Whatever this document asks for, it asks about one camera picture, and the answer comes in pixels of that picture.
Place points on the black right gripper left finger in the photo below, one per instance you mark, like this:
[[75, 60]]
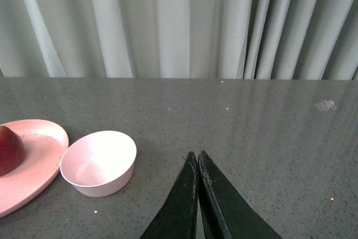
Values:
[[177, 218]]

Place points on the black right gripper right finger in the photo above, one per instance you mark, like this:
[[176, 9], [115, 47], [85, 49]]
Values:
[[225, 214]]

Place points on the pale pink bowl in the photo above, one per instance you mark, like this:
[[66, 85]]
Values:
[[100, 163]]

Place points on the red apple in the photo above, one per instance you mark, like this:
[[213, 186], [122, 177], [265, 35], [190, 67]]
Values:
[[12, 150]]

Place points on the pink plate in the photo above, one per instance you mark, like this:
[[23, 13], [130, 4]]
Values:
[[45, 143]]

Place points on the small clear tape scrap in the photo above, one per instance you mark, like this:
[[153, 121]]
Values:
[[325, 105]]

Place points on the white curtain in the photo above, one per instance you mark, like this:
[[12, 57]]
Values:
[[227, 39]]

